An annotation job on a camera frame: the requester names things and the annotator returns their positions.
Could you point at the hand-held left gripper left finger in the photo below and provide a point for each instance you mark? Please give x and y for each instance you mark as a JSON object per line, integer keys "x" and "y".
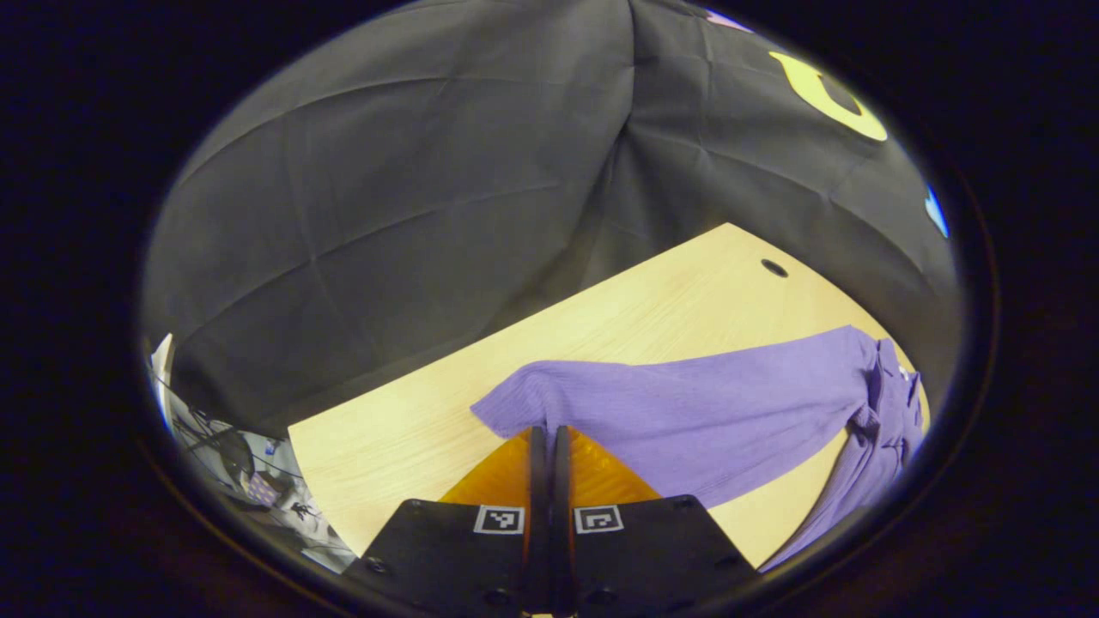
{"x": 537, "y": 515}

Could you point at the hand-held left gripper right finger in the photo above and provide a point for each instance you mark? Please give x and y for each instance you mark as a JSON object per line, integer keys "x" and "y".
{"x": 561, "y": 515}

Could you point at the black backdrop cloth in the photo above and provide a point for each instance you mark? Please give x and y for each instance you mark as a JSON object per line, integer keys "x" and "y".
{"x": 386, "y": 215}

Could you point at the purple button shirt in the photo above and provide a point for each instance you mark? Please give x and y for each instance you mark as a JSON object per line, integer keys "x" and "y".
{"x": 687, "y": 412}

